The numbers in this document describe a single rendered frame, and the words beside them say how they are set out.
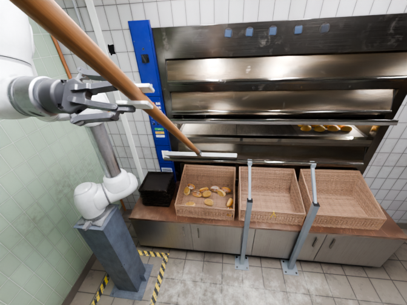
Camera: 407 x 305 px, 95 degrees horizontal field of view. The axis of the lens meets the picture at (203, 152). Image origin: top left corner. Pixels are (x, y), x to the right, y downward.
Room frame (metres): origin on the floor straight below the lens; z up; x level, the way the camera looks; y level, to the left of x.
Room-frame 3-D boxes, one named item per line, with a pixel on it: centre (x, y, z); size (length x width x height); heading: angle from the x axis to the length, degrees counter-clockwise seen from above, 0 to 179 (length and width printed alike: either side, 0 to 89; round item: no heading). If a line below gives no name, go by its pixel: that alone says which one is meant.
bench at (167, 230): (1.28, -0.47, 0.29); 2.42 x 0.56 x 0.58; 81
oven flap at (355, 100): (1.54, -0.62, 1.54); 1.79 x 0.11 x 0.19; 81
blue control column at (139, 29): (2.62, 0.28, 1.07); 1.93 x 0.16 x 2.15; 171
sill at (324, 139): (1.57, -0.63, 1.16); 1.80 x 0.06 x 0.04; 81
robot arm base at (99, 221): (0.87, 0.78, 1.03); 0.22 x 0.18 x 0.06; 171
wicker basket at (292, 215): (1.28, -0.60, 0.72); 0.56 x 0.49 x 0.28; 81
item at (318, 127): (1.89, -1.26, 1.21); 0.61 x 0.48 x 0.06; 171
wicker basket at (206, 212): (1.36, -0.02, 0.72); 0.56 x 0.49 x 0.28; 80
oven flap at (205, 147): (1.54, -0.62, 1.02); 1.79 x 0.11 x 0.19; 81
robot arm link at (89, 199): (0.90, 0.77, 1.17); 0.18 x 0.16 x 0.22; 123
